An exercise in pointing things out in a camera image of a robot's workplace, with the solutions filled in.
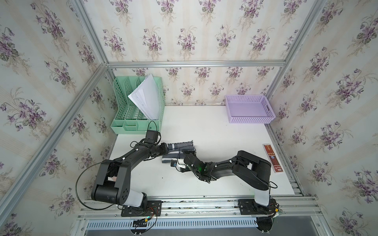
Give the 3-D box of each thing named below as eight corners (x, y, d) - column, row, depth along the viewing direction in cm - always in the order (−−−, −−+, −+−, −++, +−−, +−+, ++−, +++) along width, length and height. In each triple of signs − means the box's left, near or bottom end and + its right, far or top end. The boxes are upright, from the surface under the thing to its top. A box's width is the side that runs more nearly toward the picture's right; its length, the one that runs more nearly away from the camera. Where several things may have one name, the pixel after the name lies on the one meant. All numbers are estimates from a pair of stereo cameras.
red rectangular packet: (274, 173, 87) (276, 172, 86) (262, 145, 100) (263, 143, 98) (281, 172, 88) (283, 171, 86) (268, 145, 100) (269, 143, 98)
